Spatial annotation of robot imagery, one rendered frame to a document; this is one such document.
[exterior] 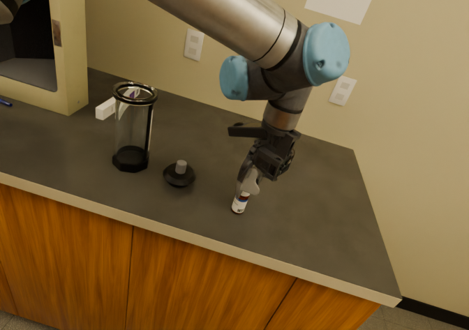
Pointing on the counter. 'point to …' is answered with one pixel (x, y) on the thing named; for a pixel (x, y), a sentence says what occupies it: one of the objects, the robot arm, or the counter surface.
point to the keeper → (56, 33)
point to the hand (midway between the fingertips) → (246, 185)
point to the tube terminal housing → (72, 16)
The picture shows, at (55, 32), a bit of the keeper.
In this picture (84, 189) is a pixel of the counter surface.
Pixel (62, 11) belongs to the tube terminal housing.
